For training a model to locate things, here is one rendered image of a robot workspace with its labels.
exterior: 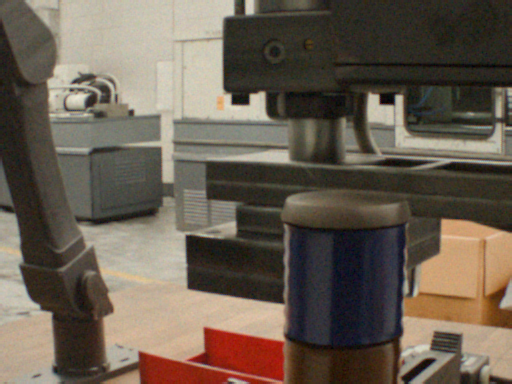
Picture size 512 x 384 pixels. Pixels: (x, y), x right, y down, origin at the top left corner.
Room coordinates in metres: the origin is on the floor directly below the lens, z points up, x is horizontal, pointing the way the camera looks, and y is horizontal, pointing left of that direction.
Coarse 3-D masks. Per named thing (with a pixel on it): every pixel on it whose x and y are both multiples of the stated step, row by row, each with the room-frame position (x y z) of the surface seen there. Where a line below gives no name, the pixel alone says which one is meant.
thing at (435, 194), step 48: (288, 96) 0.52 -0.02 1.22; (288, 144) 0.53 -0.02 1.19; (336, 144) 0.52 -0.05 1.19; (240, 192) 0.52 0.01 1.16; (288, 192) 0.50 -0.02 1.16; (384, 192) 0.46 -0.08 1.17; (432, 192) 0.45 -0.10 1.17; (480, 192) 0.43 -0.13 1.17; (192, 240) 0.50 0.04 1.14; (240, 240) 0.48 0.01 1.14; (432, 240) 0.58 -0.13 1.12; (192, 288) 0.50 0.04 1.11; (240, 288) 0.48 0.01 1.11
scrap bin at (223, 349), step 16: (208, 336) 0.90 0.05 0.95; (224, 336) 0.89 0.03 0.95; (240, 336) 0.88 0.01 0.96; (256, 336) 0.87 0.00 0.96; (144, 352) 0.81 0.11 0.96; (208, 352) 0.90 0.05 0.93; (224, 352) 0.89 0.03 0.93; (240, 352) 0.88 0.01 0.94; (256, 352) 0.87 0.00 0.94; (272, 352) 0.86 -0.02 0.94; (144, 368) 0.81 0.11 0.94; (160, 368) 0.80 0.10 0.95; (176, 368) 0.78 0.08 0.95; (192, 368) 0.77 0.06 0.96; (208, 368) 0.76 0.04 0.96; (224, 368) 0.89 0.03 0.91; (240, 368) 0.88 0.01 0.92; (256, 368) 0.87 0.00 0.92; (272, 368) 0.86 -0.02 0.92
